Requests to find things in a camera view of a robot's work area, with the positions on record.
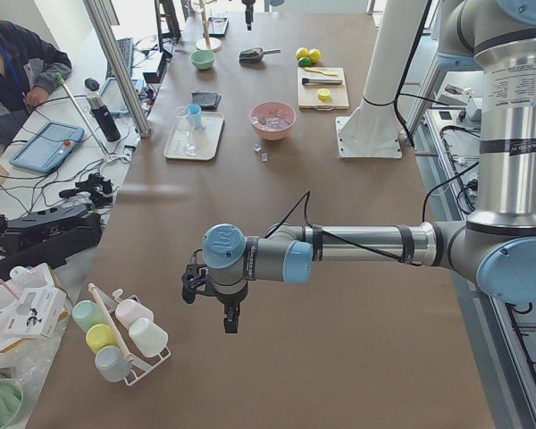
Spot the white cardboard box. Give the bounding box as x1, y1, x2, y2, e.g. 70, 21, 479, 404
0, 263, 70, 354

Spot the steel muddler black tip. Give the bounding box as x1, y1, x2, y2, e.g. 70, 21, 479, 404
301, 77, 343, 86

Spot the yellow cup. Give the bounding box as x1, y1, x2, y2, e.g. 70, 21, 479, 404
85, 324, 118, 354

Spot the cream rabbit serving tray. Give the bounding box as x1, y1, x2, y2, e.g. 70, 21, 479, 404
163, 112, 224, 161

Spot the black tray with glasses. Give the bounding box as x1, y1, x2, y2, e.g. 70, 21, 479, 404
207, 17, 229, 38

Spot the wooden cup tree stand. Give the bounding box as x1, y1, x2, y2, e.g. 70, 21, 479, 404
191, 0, 222, 52

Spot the white wire cup rack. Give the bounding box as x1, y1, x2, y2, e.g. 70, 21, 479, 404
88, 282, 172, 387

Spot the blue teach pendant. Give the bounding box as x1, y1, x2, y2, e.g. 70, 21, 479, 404
9, 121, 85, 173
99, 77, 129, 116

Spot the white cup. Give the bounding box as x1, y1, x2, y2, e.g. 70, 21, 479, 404
129, 317, 169, 358

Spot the mint green cup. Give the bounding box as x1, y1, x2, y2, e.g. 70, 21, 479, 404
71, 299, 105, 333

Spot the bamboo cutting board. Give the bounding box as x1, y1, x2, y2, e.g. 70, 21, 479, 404
297, 67, 350, 110

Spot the black thermos bottle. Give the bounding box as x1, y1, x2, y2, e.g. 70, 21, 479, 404
86, 91, 121, 142

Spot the clear wine glass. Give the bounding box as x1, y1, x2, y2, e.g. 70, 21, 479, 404
175, 105, 197, 156

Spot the grey folded cloth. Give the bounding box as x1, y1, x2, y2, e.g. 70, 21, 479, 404
191, 91, 222, 111

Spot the aluminium frame post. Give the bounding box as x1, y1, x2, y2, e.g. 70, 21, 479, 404
83, 0, 151, 138

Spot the light blue cup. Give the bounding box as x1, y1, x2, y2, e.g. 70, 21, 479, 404
187, 104, 203, 130

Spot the silver metal ice scoop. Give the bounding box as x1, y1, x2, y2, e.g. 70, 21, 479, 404
239, 47, 281, 63

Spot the yellow plastic knife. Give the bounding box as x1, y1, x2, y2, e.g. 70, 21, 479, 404
303, 67, 339, 76

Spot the pink cup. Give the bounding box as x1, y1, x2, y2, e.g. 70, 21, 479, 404
115, 299, 154, 329

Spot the light green bowl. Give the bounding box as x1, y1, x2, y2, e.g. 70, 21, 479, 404
190, 50, 215, 71

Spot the yellow lemon upper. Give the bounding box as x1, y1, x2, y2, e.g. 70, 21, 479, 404
296, 46, 309, 60

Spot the pink bowl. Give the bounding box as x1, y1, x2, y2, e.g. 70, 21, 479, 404
248, 101, 297, 141

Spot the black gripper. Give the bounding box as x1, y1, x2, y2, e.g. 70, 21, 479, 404
241, 0, 255, 30
181, 264, 248, 333

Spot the half lemon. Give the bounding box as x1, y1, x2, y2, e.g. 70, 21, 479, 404
317, 88, 331, 100

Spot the green lime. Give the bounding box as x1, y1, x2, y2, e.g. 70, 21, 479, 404
308, 48, 322, 63

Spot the person in dark jacket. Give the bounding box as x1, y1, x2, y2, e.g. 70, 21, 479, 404
0, 19, 72, 146

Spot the grey blue cup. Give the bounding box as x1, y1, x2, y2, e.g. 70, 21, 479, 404
95, 345, 132, 383

